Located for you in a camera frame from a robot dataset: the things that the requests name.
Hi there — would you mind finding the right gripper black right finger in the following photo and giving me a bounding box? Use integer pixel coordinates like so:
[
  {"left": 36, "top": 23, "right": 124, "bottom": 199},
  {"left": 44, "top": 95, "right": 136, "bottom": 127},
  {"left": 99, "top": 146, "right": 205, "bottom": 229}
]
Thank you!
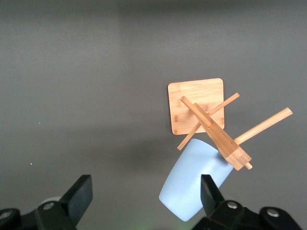
[{"left": 191, "top": 174, "right": 303, "bottom": 230}]

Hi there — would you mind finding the wooden cup rack with pegs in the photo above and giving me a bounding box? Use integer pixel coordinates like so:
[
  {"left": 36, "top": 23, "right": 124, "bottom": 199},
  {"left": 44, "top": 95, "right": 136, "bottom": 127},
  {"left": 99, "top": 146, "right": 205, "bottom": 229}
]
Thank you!
[{"left": 167, "top": 78, "right": 294, "bottom": 171}]

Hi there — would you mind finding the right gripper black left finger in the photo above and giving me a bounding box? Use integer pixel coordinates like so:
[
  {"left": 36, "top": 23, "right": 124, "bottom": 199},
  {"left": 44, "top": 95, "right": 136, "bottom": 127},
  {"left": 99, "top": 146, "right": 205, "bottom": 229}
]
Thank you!
[{"left": 0, "top": 174, "right": 94, "bottom": 230}]

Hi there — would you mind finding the light blue cup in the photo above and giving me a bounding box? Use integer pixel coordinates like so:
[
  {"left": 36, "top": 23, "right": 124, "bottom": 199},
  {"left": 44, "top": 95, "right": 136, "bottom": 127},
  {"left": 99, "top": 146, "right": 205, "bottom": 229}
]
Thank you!
[{"left": 158, "top": 138, "right": 235, "bottom": 223}]

